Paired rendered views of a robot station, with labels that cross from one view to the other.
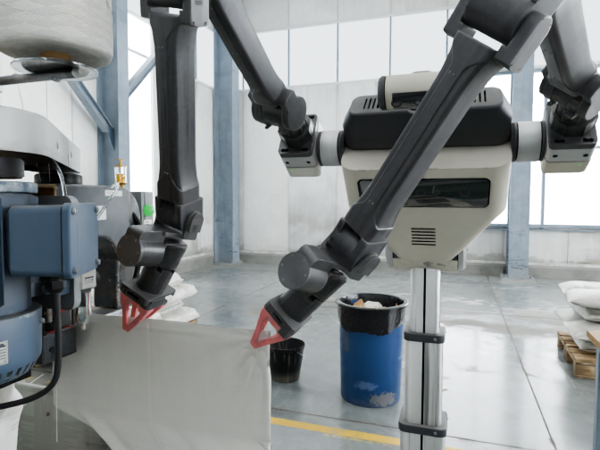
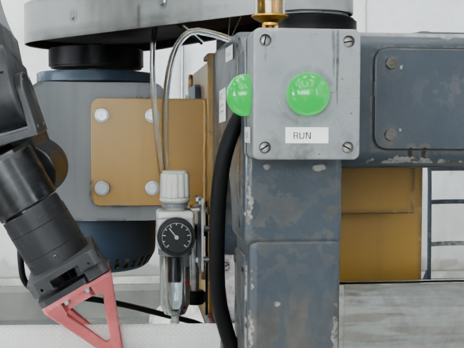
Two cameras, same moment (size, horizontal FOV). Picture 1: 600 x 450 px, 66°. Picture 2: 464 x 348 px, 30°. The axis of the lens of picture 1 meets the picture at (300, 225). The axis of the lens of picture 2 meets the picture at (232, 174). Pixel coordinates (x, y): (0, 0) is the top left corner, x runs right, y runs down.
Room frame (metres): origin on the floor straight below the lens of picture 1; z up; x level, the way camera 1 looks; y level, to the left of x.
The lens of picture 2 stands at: (1.66, 0.09, 1.26)
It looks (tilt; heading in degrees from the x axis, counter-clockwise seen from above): 3 degrees down; 154
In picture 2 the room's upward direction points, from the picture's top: straight up
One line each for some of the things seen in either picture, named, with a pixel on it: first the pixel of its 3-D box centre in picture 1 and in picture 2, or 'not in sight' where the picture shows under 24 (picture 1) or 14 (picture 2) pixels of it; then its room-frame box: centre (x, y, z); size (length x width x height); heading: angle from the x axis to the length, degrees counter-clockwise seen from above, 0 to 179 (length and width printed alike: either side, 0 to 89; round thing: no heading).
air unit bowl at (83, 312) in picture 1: (82, 307); (175, 284); (0.86, 0.41, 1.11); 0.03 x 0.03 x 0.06
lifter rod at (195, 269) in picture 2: (49, 306); (195, 264); (0.82, 0.45, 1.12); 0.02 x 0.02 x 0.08
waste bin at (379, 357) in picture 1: (370, 347); not in sight; (3.04, -0.48, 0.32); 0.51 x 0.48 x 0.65; 161
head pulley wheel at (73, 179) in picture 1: (59, 180); (307, 33); (0.96, 0.50, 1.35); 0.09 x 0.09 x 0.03
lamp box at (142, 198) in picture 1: (134, 210); (300, 95); (1.12, 0.40, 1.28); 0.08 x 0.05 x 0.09; 71
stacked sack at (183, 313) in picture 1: (162, 319); not in sight; (4.24, 1.27, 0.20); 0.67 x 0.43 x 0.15; 161
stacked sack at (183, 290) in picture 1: (161, 294); not in sight; (4.24, 1.29, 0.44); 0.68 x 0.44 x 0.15; 161
